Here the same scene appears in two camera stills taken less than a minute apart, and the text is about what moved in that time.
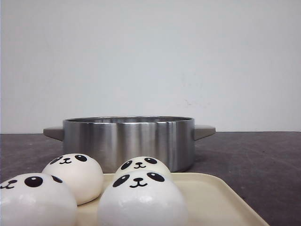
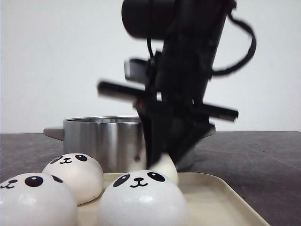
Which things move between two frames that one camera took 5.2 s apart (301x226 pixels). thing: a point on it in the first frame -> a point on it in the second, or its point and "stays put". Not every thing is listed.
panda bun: x=143 y=163 -> x=164 y=165
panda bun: x=83 y=173 stays put
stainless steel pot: x=111 y=140 stays put
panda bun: x=142 y=198 stays put
